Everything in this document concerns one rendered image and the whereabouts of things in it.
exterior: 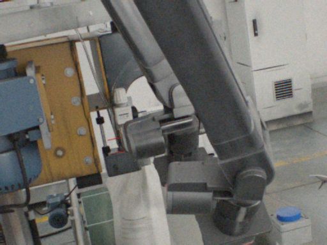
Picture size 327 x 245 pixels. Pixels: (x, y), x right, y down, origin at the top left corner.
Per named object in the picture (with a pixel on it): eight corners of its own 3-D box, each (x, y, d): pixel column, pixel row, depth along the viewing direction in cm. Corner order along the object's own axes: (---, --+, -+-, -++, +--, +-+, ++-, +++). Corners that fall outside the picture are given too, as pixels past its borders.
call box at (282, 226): (313, 240, 137) (311, 218, 135) (283, 249, 135) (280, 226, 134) (299, 228, 145) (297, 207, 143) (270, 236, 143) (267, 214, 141)
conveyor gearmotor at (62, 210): (79, 228, 296) (73, 202, 292) (50, 235, 293) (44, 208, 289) (75, 208, 324) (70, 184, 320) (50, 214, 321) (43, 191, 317)
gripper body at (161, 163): (152, 164, 107) (151, 136, 102) (204, 152, 109) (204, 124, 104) (162, 189, 103) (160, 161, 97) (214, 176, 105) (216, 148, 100)
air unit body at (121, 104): (144, 154, 129) (132, 87, 124) (124, 158, 128) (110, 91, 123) (141, 149, 133) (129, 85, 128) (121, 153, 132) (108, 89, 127)
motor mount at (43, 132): (59, 148, 109) (40, 66, 104) (24, 156, 108) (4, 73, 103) (55, 120, 136) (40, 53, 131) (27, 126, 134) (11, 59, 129)
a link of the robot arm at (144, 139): (189, 81, 93) (176, 78, 101) (121, 96, 90) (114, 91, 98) (202, 150, 96) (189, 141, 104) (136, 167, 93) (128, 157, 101)
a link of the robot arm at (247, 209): (269, 204, 70) (266, 163, 73) (213, 203, 69) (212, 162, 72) (259, 224, 76) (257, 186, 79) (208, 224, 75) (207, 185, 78)
